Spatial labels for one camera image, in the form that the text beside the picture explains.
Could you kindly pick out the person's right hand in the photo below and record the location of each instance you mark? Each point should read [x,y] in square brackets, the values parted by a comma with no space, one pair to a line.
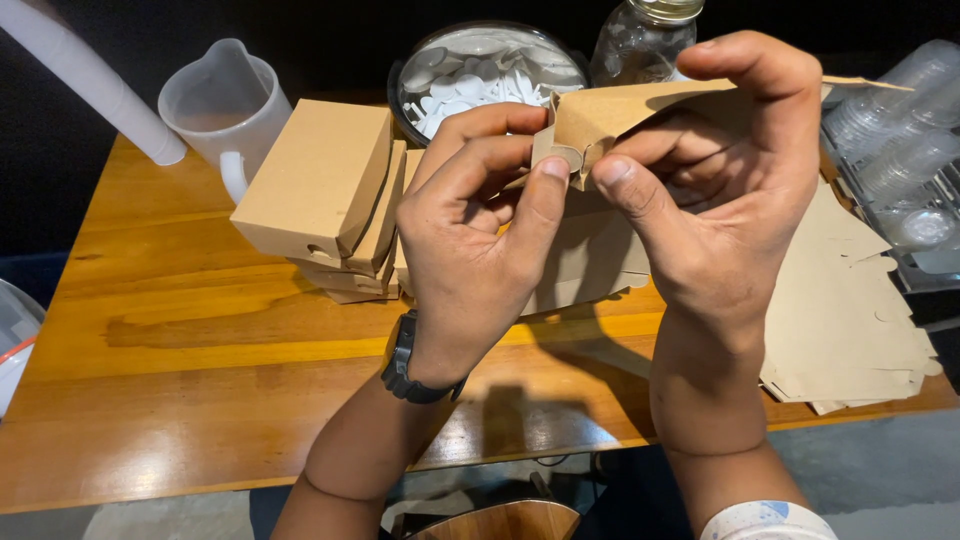
[720,247]

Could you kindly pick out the person's left hand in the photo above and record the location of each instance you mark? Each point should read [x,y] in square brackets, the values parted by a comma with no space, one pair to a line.
[457,277]

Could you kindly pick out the brown cardboard box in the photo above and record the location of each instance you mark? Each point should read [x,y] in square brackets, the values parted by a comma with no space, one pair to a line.
[600,112]

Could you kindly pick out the black wristwatch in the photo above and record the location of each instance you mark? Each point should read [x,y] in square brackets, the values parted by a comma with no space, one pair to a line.
[397,367]

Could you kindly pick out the pile of flat kraft blanks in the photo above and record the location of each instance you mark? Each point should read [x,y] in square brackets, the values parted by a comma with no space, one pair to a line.
[832,315]

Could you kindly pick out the stack of folded kraft boxes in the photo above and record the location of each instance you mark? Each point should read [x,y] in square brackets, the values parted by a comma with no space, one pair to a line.
[315,180]

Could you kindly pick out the heap of white plastic spoons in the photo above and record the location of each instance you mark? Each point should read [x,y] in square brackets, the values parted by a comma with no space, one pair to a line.
[480,86]

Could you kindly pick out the glass jar with gold lid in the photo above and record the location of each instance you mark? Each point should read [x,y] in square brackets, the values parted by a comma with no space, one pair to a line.
[637,49]

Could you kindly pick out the round black bowl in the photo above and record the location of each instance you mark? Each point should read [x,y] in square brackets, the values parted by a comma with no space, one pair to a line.
[487,34]

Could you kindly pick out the white speckled sleeve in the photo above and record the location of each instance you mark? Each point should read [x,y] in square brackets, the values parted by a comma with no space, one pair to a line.
[765,523]

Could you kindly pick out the clear plastic measuring jug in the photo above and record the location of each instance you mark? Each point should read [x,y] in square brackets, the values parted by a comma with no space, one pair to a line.
[225,112]

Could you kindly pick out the blue bin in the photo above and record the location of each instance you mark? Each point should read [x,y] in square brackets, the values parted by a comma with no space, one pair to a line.
[30,277]

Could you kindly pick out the white plastic tube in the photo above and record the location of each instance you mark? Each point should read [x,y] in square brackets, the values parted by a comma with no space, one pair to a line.
[82,67]

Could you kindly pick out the clear plastic container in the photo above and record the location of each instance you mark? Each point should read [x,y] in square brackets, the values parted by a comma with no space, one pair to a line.
[15,337]

